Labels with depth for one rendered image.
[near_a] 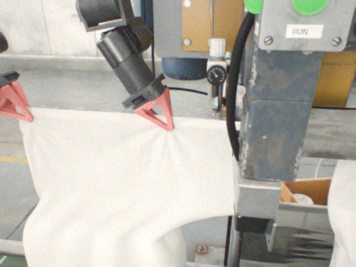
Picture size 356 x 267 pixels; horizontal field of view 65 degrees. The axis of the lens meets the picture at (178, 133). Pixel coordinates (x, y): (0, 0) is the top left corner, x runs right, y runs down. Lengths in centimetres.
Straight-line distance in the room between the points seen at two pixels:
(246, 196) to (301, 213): 56
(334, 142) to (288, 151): 21
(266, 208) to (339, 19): 24
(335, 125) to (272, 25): 31
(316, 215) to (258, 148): 61
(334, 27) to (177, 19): 48
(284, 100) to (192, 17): 41
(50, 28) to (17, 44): 86
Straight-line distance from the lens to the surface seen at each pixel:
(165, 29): 73
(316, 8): 27
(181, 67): 76
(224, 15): 70
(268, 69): 33
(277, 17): 28
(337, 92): 69
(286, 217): 95
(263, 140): 36
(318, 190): 210
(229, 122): 39
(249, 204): 40
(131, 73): 50
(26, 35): 678
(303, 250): 105
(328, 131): 56
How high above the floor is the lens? 128
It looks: 25 degrees down
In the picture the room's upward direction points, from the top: straight up
